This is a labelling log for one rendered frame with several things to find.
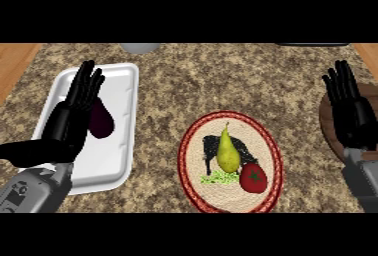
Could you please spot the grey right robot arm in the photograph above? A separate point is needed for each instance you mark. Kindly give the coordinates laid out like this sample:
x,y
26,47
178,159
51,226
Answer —
x,y
362,180

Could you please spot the yellow-green pear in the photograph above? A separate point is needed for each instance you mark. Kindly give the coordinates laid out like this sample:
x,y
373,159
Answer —
x,y
228,153

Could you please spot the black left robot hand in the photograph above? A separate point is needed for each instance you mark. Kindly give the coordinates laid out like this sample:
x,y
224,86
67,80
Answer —
x,y
61,128

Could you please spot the white rectangular tray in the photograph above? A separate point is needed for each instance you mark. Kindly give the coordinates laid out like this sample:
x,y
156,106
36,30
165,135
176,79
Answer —
x,y
111,133

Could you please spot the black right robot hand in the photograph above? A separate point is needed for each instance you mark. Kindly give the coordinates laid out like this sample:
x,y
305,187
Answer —
x,y
355,116

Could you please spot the red tomato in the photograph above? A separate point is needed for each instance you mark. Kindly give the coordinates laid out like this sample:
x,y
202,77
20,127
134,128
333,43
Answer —
x,y
253,178

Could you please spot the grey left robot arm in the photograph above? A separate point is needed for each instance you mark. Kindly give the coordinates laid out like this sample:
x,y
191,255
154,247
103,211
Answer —
x,y
35,191

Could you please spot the oval red-rimmed placemat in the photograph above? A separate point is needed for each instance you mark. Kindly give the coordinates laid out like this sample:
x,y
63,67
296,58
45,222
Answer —
x,y
231,196

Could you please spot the brown wooden bowl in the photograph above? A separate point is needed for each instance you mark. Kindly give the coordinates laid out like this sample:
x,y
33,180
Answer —
x,y
331,128

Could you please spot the dark purple eggplant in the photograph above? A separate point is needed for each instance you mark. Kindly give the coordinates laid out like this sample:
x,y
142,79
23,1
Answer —
x,y
103,121

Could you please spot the grey round object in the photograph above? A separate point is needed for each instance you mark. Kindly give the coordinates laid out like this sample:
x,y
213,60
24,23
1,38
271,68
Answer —
x,y
141,47

